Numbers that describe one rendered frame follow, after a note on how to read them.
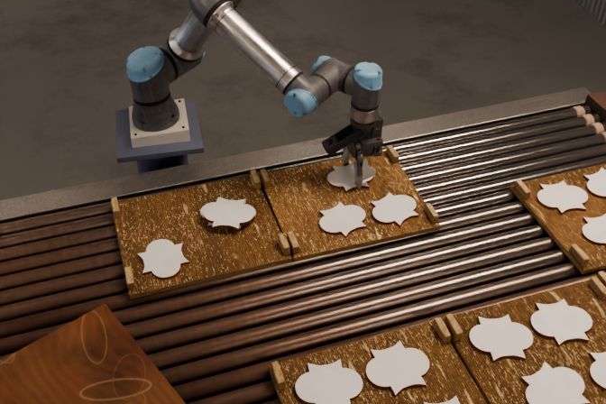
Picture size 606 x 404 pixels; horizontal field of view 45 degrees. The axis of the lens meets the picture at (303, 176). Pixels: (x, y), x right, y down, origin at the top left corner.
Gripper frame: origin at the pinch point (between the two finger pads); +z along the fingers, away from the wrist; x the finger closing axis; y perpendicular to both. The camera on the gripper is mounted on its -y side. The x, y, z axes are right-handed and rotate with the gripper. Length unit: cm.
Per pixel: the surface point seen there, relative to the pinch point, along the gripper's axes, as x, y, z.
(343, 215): -15.3, -7.8, 0.0
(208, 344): -44, -51, 4
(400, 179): -4.8, 13.7, 0.4
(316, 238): -20.4, -17.1, 1.3
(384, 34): 232, 118, 91
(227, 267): -23.7, -41.4, 2.0
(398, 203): -14.9, 8.4, -0.4
